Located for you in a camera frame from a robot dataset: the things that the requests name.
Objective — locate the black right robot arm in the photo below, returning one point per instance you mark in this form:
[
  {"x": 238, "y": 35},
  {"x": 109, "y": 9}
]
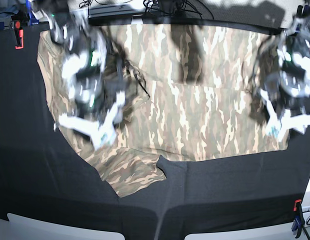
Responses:
[{"x": 98, "y": 104}]

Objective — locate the camouflage t-shirt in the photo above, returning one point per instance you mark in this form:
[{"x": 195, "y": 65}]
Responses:
[{"x": 189, "y": 99}]

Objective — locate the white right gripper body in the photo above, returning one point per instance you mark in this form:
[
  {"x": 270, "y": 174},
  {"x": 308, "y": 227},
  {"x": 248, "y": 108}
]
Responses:
[{"x": 100, "y": 133}]

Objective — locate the orange black clamp front right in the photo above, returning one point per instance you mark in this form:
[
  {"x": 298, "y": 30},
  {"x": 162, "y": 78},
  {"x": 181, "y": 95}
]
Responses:
[{"x": 299, "y": 221}]

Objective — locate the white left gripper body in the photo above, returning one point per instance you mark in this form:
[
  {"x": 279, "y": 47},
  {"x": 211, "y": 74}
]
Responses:
[{"x": 279, "y": 124}]

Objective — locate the red clamp rear left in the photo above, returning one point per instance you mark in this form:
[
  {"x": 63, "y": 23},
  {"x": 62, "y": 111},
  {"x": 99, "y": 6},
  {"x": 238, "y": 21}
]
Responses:
[{"x": 16, "y": 26}]

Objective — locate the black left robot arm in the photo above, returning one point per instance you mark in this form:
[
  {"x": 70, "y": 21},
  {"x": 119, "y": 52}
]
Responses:
[{"x": 285, "y": 91}]

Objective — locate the blue clamp rear left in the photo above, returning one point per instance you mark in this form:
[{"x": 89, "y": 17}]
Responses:
[{"x": 30, "y": 12}]

